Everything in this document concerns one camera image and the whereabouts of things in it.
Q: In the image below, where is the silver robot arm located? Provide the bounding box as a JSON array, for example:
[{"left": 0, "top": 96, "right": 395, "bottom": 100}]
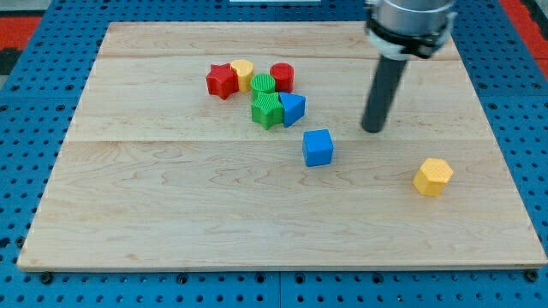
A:
[{"left": 364, "top": 0, "right": 456, "bottom": 61}]

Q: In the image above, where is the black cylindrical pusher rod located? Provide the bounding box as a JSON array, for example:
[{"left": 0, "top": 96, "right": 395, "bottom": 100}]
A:
[{"left": 361, "top": 56, "right": 408, "bottom": 133}]

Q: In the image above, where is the green cylinder block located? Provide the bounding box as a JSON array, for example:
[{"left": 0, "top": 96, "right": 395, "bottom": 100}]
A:
[{"left": 250, "top": 74, "right": 276, "bottom": 101}]

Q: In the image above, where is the red star block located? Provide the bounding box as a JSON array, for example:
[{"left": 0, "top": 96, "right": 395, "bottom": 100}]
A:
[{"left": 205, "top": 63, "right": 239, "bottom": 100}]

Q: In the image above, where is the yellow heart block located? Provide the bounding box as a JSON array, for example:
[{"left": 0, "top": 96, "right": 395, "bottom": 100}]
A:
[{"left": 230, "top": 59, "right": 254, "bottom": 92}]

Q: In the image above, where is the yellow hexagon block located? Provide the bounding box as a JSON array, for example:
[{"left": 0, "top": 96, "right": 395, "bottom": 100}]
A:
[{"left": 412, "top": 157, "right": 454, "bottom": 197}]

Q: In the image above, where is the blue triangle block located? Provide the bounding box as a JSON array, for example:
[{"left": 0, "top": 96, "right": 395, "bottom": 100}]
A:
[{"left": 279, "top": 92, "right": 307, "bottom": 127}]

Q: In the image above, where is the red cylinder block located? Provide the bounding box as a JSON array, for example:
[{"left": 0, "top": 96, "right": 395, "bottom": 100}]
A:
[{"left": 270, "top": 62, "right": 295, "bottom": 92}]

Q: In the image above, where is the wooden board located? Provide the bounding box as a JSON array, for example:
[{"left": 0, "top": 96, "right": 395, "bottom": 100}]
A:
[{"left": 17, "top": 22, "right": 547, "bottom": 272}]

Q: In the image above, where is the blue cube block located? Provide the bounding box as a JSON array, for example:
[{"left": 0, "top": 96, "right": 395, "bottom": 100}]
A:
[{"left": 302, "top": 129, "right": 334, "bottom": 167}]

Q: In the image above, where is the green star block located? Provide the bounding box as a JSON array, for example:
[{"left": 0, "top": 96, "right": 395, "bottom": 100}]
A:
[{"left": 251, "top": 92, "right": 283, "bottom": 130}]

